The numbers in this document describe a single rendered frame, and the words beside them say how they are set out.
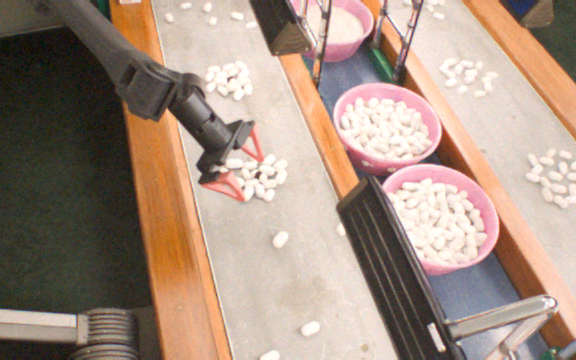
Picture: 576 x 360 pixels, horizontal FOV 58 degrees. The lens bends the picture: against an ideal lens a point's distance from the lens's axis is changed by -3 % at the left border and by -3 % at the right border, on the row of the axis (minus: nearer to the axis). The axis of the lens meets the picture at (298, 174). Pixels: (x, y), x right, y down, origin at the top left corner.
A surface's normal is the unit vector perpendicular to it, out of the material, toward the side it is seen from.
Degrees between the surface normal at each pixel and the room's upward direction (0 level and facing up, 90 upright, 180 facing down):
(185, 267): 0
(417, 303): 58
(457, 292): 0
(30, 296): 0
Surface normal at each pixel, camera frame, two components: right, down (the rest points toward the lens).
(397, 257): -0.76, -0.18
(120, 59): -0.52, 0.00
